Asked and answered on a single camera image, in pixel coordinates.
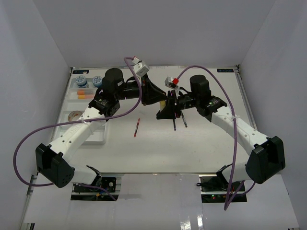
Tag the black logo sticker right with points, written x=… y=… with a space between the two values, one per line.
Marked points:
x=225 y=70

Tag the blue cleaning gel jar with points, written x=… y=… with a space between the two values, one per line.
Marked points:
x=81 y=81
x=97 y=81

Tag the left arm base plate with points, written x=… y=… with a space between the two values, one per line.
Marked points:
x=104 y=189

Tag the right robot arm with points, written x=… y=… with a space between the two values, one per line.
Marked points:
x=266 y=155

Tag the black gel pen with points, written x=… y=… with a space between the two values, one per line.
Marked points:
x=184 y=120

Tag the white compartment tray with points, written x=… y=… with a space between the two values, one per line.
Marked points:
x=72 y=103

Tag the red gel pen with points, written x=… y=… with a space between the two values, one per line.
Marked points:
x=136 y=128

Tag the black logo sticker left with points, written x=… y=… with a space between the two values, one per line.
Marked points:
x=80 y=71

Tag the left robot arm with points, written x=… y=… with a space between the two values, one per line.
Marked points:
x=53 y=160

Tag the black logo sticker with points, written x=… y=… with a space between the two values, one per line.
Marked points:
x=80 y=71
x=225 y=70

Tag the large clear tape roll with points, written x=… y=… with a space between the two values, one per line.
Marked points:
x=74 y=116

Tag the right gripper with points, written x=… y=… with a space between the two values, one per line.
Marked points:
x=168 y=111

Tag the pink highlighter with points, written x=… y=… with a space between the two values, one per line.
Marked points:
x=85 y=96

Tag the orange capped highlighter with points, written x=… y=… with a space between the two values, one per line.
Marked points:
x=85 y=92

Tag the aluminium table rail right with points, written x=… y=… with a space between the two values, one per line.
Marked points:
x=251 y=115

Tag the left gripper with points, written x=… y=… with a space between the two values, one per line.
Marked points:
x=149 y=93

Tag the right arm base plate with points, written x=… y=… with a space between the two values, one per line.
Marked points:
x=214 y=189

